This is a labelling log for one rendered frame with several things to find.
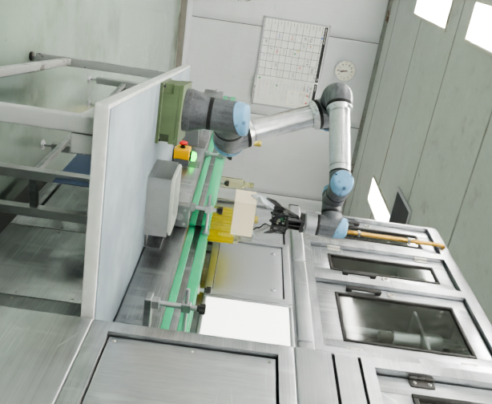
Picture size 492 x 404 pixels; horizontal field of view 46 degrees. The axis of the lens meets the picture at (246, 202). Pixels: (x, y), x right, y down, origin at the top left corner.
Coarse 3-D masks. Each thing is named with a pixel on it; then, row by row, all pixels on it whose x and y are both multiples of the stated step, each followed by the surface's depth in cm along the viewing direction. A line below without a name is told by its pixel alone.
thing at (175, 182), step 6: (180, 168) 207; (174, 174) 198; (180, 174) 208; (174, 180) 193; (174, 186) 193; (174, 192) 211; (174, 198) 212; (174, 204) 213; (168, 210) 197; (174, 210) 214; (168, 216) 198; (174, 216) 214; (168, 222) 198; (174, 222) 210; (168, 228) 199; (168, 234) 201
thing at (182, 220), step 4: (180, 204) 217; (184, 204) 217; (188, 204) 218; (180, 208) 217; (184, 208) 217; (188, 208) 217; (180, 212) 218; (184, 212) 218; (188, 212) 218; (176, 216) 218; (180, 216) 218; (184, 216) 219; (188, 216) 219; (176, 220) 219; (180, 220) 219; (184, 220) 219; (188, 220) 220; (176, 224) 220; (180, 224) 220; (184, 224) 220
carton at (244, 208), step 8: (240, 192) 207; (248, 192) 209; (240, 200) 198; (248, 200) 199; (240, 208) 197; (248, 208) 196; (232, 216) 197; (240, 216) 197; (248, 216) 197; (232, 224) 198; (240, 224) 198; (248, 224) 198; (232, 232) 199; (240, 232) 199; (248, 232) 199
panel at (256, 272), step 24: (240, 240) 255; (216, 264) 236; (240, 264) 239; (264, 264) 241; (288, 264) 243; (216, 288) 220; (240, 288) 222; (264, 288) 225; (288, 288) 226; (288, 312) 211
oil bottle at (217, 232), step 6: (210, 228) 230; (216, 228) 230; (222, 228) 231; (228, 228) 232; (210, 234) 230; (216, 234) 230; (222, 234) 230; (228, 234) 230; (210, 240) 232; (216, 240) 231; (222, 240) 231; (228, 240) 231; (234, 240) 231
